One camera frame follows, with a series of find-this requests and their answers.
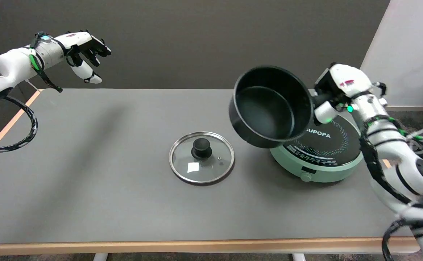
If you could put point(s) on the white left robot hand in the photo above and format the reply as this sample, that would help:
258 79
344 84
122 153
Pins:
81 40

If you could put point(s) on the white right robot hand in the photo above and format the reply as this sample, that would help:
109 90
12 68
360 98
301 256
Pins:
345 81

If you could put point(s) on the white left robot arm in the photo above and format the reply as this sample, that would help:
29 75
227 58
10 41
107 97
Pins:
12 65

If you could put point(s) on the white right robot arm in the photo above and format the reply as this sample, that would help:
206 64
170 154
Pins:
407 166

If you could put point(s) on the green induction cooker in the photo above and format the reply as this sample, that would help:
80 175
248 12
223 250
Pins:
320 159

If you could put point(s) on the glass lid with black knob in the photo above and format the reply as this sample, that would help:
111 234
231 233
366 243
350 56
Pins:
211 170

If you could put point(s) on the white table leg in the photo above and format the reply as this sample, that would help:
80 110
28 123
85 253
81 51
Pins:
100 257
299 257

